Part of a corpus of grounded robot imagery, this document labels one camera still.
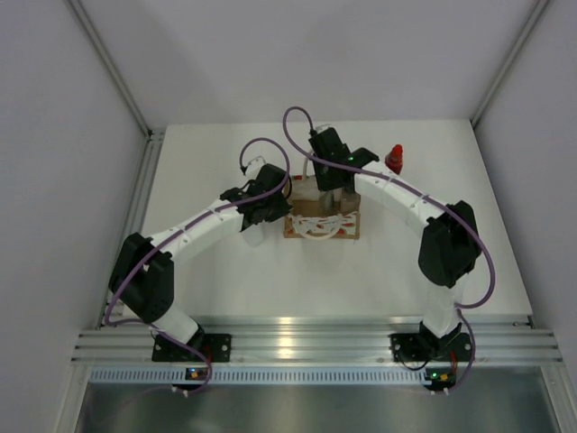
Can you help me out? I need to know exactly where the red bottle with red cap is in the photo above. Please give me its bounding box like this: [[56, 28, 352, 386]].
[[384, 144, 404, 175]]

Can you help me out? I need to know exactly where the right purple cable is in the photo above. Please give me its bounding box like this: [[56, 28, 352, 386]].
[[282, 106, 497, 389]]

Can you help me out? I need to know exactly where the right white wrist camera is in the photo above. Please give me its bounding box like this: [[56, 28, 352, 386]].
[[315, 124, 333, 134]]

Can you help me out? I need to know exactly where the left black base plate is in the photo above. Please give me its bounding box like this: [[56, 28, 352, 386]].
[[151, 334, 233, 363]]

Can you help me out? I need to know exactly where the purple cable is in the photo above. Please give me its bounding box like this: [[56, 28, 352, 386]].
[[282, 106, 497, 389], [104, 137, 292, 396]]

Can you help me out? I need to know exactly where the aluminium mounting rail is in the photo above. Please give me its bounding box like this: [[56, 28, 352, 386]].
[[72, 315, 563, 366]]

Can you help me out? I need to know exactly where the aluminium frame post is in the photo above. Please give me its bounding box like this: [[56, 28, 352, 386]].
[[64, 0, 151, 137], [470, 0, 554, 130]]

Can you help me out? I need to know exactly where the clear plastic sachet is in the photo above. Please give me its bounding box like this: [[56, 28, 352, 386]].
[[318, 189, 342, 214]]

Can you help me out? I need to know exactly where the small jar with grey lid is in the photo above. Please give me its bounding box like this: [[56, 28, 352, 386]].
[[341, 191, 360, 206]]

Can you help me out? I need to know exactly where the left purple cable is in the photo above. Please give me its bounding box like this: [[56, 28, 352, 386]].
[[104, 137, 292, 396]]

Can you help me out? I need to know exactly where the left aluminium frame post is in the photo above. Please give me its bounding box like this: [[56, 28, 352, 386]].
[[64, 0, 151, 137]]

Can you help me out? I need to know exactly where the translucent bottle with black cap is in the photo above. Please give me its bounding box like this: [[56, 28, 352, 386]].
[[243, 224, 265, 247]]

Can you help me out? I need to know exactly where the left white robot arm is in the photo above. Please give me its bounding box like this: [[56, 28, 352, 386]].
[[108, 163, 291, 361]]

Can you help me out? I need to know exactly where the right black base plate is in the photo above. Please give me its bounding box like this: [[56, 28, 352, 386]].
[[390, 332, 472, 363]]

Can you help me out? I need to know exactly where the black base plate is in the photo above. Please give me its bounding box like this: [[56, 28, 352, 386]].
[[390, 332, 472, 363], [151, 334, 233, 363]]

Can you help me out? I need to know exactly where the canvas bag with strawberry print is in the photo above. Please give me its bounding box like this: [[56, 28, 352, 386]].
[[283, 151, 361, 241]]

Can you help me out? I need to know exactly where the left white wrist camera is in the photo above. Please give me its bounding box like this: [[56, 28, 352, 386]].
[[248, 156, 266, 166]]

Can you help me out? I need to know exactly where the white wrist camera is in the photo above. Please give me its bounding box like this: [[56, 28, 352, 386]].
[[315, 124, 333, 134], [248, 156, 266, 166]]

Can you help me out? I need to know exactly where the white slotted cable duct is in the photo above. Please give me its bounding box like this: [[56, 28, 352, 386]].
[[89, 366, 431, 385]]

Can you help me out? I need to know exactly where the right aluminium frame post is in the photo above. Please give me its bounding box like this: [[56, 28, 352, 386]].
[[470, 0, 554, 130]]

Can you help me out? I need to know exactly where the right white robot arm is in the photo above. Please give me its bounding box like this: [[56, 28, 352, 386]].
[[308, 127, 484, 364]]

